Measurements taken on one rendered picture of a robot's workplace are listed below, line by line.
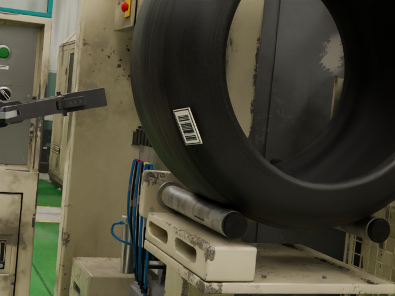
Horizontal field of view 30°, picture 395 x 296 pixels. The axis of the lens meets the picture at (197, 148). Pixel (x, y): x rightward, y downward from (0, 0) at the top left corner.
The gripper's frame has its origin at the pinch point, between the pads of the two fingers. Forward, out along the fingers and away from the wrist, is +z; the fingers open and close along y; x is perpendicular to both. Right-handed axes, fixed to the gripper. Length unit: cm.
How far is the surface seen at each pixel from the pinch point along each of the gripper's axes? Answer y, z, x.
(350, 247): 29, 62, 46
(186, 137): -9.3, 13.2, 7.9
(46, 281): 309, 20, 117
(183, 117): -10.4, 13.0, 4.7
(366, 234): -8, 44, 31
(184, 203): 10.2, 17.5, 22.8
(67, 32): 918, 172, -47
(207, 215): -2.0, 17.4, 22.9
